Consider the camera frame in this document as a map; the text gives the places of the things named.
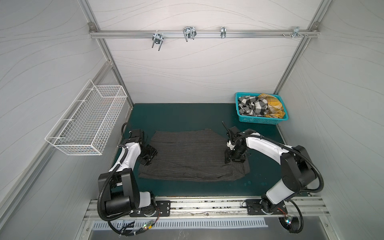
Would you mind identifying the dark grey pinstriped shirt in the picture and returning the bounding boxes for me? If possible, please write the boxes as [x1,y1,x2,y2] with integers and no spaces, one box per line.
[139,129,251,182]

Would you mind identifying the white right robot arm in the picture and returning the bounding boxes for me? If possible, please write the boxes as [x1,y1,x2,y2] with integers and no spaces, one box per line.
[225,127,325,215]

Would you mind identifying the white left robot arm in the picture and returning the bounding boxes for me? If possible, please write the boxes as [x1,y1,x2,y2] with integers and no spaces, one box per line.
[97,129,157,221]

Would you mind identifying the teal plastic laundry basket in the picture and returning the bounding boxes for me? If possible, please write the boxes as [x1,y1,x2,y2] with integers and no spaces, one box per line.
[235,92,289,125]

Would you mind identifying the black white checkered shirt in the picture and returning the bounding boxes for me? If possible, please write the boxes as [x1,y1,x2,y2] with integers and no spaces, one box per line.
[238,96,268,117]

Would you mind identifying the yellow plaid shirt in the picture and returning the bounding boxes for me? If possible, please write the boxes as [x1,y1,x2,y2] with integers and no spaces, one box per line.
[258,94,286,119]

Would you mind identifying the white vent grille strip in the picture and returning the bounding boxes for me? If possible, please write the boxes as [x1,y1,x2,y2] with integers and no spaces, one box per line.
[92,218,268,231]

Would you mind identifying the metal clamp hook left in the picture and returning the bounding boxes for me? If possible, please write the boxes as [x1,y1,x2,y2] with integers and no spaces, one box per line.
[152,32,164,51]

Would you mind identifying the metal clamp hook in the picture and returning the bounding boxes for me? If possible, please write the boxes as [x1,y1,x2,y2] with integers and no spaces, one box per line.
[183,26,197,42]
[152,32,164,51]

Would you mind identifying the metal clamp hook middle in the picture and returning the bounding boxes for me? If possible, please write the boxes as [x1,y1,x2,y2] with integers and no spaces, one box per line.
[183,26,197,42]

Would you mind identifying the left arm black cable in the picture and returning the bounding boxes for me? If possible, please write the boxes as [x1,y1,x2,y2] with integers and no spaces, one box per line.
[96,122,160,237]

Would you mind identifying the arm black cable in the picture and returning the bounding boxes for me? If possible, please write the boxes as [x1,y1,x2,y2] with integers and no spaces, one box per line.
[96,122,160,237]
[221,120,325,234]

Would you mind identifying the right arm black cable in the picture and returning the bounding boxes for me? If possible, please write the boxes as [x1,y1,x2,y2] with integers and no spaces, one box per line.
[221,120,325,234]

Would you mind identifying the white wire wall basket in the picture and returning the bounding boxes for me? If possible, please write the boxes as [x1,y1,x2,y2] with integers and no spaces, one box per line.
[45,80,127,156]

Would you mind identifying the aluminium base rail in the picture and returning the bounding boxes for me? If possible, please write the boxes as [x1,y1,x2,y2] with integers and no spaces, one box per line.
[83,196,331,221]

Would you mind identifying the small metal ring clamp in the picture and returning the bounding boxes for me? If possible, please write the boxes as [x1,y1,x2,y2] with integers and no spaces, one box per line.
[221,27,227,39]

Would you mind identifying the aluminium horizontal rail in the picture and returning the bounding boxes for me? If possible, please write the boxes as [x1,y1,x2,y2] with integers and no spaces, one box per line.
[90,29,321,39]

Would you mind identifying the metal bracket right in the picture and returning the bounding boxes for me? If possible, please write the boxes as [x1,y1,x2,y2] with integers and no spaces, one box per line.
[282,27,309,39]

